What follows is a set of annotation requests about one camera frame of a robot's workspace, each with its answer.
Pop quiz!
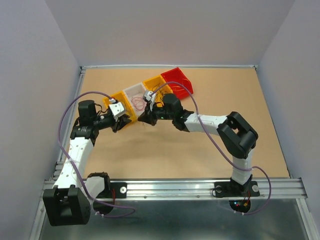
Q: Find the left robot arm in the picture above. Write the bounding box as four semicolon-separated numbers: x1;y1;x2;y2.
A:
42;99;131;226

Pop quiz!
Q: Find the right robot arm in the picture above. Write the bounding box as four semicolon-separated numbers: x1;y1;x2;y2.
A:
138;90;258;198

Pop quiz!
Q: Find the yellow bin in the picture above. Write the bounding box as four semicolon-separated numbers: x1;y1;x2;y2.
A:
142;75;173;102
103;90;137;124

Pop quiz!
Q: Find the yellow bin middle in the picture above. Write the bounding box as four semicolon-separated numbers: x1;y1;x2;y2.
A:
142;75;173;102

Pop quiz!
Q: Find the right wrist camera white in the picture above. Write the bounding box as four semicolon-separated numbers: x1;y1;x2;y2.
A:
142;90;156;104

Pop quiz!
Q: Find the yellow bin near left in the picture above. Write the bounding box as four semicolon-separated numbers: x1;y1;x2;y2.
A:
103;90;137;124

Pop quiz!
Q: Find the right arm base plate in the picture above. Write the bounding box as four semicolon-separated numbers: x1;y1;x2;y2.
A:
211;181;260;198

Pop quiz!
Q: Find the aluminium left side rail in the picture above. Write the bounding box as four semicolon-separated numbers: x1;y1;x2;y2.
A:
51;66;86;181

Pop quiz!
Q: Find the white bin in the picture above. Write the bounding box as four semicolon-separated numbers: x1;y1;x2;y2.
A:
123;82;147;116

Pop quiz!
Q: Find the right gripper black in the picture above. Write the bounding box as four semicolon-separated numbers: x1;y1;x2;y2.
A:
137;100;175;126

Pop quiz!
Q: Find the aluminium front rail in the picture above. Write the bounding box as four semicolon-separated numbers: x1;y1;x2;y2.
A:
39;177;307;201

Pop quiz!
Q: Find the aluminium rail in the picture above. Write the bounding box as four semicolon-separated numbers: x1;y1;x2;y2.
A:
39;177;307;201
51;66;86;181

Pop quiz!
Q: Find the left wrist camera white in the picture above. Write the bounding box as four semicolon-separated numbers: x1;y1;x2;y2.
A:
108;98;127;120

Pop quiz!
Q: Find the white back edge strip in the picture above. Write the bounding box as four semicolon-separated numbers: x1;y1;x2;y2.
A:
80;64;258;70

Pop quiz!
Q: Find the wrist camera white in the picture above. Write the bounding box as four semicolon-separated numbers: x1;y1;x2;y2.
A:
108;98;127;120
142;90;156;104

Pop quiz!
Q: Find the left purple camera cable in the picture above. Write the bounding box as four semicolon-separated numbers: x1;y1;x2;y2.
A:
57;90;137;219

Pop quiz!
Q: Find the pink thin wire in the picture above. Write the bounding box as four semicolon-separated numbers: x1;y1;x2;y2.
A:
130;95;146;111

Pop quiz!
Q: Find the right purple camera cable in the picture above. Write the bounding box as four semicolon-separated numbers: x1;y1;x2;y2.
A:
149;82;273;216

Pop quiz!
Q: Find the purple camera cable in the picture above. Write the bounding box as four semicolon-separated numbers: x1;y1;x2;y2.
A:
149;82;273;216
57;90;137;219

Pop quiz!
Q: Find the yellow thin wire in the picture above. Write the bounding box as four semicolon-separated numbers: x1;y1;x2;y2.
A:
169;78;192;96

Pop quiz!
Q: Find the red bin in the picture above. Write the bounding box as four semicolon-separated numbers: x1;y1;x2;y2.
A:
160;67;194;100

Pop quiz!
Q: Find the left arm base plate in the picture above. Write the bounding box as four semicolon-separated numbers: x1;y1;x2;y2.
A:
97;182;128;199

